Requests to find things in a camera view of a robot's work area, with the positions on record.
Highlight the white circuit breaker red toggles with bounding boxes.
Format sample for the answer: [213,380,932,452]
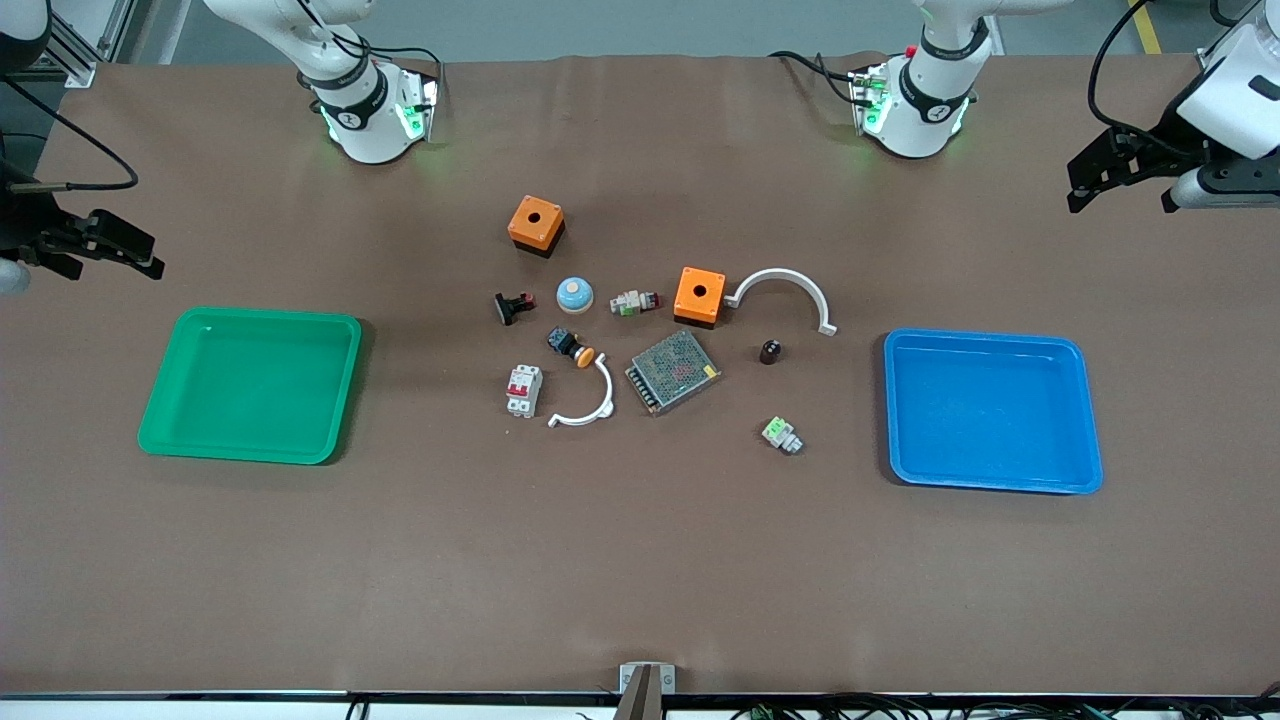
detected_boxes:
[505,364,544,419]

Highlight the green plastic tray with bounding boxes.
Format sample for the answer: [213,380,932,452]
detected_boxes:
[137,306,363,466]

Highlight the blue plastic tray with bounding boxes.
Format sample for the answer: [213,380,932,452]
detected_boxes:
[883,328,1104,496]

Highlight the large white curved clamp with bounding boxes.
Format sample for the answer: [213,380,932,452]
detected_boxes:
[724,268,838,337]

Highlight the orange button box black base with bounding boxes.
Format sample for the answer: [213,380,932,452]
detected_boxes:
[507,195,566,259]
[673,266,727,329]

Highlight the orange mushroom push button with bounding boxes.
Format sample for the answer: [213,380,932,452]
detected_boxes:
[546,327,596,369]

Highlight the metal mesh power supply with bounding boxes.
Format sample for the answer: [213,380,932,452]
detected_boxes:
[625,330,722,416]

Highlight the small white curved clamp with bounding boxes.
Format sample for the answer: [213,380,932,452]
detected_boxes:
[547,357,615,428]

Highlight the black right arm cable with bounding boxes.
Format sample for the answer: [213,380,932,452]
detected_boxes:
[0,78,139,193]

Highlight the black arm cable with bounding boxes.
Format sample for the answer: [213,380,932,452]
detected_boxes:
[1088,0,1216,159]
[0,78,139,193]

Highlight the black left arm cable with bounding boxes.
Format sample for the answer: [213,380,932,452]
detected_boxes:
[1088,0,1216,159]

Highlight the aluminium frame profile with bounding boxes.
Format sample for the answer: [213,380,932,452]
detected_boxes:
[48,0,136,89]

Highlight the black left base cable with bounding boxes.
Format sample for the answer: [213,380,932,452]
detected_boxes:
[768,50,866,106]

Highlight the black base cable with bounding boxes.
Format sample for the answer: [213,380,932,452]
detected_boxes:
[768,50,866,106]
[330,20,446,76]

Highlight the black right base cable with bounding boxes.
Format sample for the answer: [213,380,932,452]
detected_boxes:
[330,20,446,76]

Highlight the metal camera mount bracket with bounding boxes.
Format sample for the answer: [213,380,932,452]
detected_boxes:
[618,663,677,720]

